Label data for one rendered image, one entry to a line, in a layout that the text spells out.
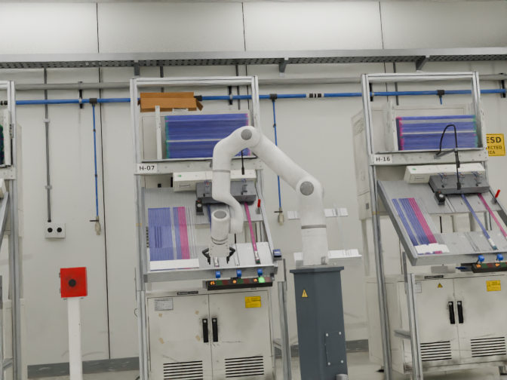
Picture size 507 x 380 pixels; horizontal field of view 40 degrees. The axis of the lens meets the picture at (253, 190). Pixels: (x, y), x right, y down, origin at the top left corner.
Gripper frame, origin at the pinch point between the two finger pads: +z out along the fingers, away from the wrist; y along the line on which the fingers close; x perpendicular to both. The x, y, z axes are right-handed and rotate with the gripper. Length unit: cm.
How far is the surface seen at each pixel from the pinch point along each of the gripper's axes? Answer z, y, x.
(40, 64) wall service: 25, -113, 251
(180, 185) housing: 5, -15, 69
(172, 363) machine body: 67, -25, -11
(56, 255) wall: 138, -106, 153
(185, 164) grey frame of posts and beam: 0, -11, 82
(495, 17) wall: 7, 277, 289
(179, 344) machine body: 59, -20, -4
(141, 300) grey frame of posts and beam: 20.0, -39.6, -5.2
